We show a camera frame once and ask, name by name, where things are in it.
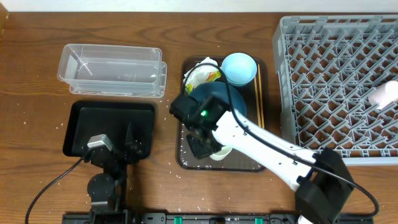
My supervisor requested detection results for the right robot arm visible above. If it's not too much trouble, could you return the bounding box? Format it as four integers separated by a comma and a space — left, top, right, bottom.
169, 95, 353, 223

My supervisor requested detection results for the dark blue plate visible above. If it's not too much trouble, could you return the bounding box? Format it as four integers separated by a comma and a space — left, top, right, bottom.
189, 82, 247, 116

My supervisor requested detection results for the grey dishwasher rack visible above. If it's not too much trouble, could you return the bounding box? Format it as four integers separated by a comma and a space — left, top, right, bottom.
272, 15, 397, 166

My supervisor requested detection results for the right black cable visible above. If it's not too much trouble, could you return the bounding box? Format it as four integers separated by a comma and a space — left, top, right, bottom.
183, 62, 380, 218

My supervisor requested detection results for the light blue bowl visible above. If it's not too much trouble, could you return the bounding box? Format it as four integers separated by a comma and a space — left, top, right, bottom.
221, 52, 257, 86

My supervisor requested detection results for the pink cup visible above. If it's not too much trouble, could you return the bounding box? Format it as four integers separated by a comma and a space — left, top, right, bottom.
368, 80, 398, 110

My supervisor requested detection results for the green yellow snack wrapper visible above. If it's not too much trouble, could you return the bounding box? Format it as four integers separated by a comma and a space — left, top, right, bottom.
185, 71, 221, 94

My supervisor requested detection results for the wooden chopstick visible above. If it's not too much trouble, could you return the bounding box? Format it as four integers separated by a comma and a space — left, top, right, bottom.
254, 76, 262, 127
257, 64, 265, 129

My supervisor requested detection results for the black plastic bin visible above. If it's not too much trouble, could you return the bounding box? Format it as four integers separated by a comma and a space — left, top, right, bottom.
62, 101, 155, 159

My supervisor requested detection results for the brown serving tray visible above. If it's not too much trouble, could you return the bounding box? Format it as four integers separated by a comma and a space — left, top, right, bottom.
176, 57, 269, 172

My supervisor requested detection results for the black cable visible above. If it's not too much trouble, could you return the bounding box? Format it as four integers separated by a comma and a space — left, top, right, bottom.
24, 155, 86, 224
183, 62, 380, 218

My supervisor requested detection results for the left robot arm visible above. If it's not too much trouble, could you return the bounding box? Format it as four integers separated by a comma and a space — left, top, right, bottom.
83, 123, 141, 224

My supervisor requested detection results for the left black cable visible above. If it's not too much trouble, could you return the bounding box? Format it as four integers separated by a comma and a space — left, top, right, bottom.
24, 155, 86, 224

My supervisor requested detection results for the white green cup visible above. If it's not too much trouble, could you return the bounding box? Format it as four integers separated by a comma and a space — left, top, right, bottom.
210, 146, 233, 161

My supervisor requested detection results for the crumpled white tissue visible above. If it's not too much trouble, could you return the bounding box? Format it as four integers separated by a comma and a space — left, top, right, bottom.
184, 57, 221, 90

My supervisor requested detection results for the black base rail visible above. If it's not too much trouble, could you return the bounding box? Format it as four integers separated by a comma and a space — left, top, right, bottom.
61, 211, 374, 224

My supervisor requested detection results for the clear plastic bin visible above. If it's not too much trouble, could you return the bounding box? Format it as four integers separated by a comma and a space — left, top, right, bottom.
57, 44, 167, 98

